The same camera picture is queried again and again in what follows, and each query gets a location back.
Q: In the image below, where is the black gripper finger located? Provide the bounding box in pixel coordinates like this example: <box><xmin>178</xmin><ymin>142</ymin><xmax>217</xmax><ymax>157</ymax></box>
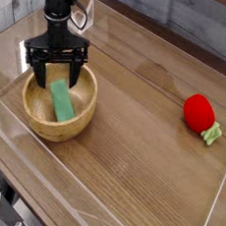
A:
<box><xmin>69</xmin><ymin>61</ymin><xmax>81</xmax><ymax>87</ymax></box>
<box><xmin>33</xmin><ymin>62</ymin><xmax>46</xmax><ymax>88</ymax></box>

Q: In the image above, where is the red plush strawberry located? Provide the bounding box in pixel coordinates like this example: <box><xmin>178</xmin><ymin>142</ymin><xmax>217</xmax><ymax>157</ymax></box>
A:
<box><xmin>183</xmin><ymin>93</ymin><xmax>222</xmax><ymax>145</ymax></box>

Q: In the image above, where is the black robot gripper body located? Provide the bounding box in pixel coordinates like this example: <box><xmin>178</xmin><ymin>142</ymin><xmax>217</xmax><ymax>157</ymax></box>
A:
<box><xmin>21</xmin><ymin>10</ymin><xmax>93</xmax><ymax>74</ymax></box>

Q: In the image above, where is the black cable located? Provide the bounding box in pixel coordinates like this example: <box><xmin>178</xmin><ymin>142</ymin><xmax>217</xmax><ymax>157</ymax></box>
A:
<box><xmin>68</xmin><ymin>0</ymin><xmax>91</xmax><ymax>31</ymax></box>

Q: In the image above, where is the brown wooden bowl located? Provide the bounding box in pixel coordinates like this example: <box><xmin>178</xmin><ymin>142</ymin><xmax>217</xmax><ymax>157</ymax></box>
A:
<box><xmin>22</xmin><ymin>64</ymin><xmax>98</xmax><ymax>141</ymax></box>

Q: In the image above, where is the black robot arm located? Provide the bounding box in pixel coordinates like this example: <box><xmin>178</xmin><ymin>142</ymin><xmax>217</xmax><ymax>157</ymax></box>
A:
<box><xmin>25</xmin><ymin>0</ymin><xmax>89</xmax><ymax>88</ymax></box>

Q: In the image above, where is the clear acrylic tray wall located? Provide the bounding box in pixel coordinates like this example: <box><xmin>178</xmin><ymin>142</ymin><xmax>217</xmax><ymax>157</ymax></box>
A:
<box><xmin>0</xmin><ymin>99</ymin><xmax>132</xmax><ymax>226</ymax></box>

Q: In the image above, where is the green foam stick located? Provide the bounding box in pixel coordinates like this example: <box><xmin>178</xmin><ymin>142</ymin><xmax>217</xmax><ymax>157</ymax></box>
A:
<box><xmin>50</xmin><ymin>79</ymin><xmax>76</xmax><ymax>122</ymax></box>

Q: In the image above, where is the black metal table bracket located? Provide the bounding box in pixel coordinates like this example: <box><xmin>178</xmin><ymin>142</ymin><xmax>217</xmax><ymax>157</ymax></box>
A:
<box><xmin>0</xmin><ymin>196</ymin><xmax>27</xmax><ymax>226</ymax></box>

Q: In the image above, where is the clear acrylic corner bracket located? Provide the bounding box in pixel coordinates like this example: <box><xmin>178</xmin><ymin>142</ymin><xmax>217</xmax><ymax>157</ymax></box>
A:
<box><xmin>68</xmin><ymin>0</ymin><xmax>94</xmax><ymax>34</ymax></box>

